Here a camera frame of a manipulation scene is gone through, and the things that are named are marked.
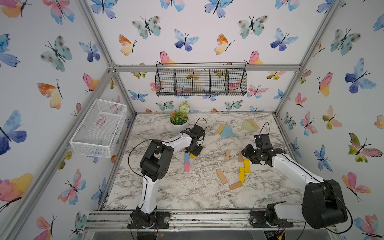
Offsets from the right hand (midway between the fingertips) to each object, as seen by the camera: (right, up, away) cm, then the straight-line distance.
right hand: (244, 151), depth 88 cm
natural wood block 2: (-1, -5, +7) cm, 9 cm away
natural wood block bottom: (-6, -19, -3) cm, 20 cm away
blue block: (-35, -5, +7) cm, 36 cm away
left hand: (-28, -1, +11) cm, 30 cm away
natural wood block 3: (-13, -15, 0) cm, 20 cm away
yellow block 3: (-2, -14, 0) cm, 14 cm away
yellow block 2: (+2, -9, +2) cm, 10 cm away
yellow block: (-31, -4, +5) cm, 32 cm away
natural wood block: (-8, -3, +10) cm, 13 cm away
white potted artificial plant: (-39, +18, +8) cm, 44 cm away
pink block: (-34, -10, +3) cm, 36 cm away
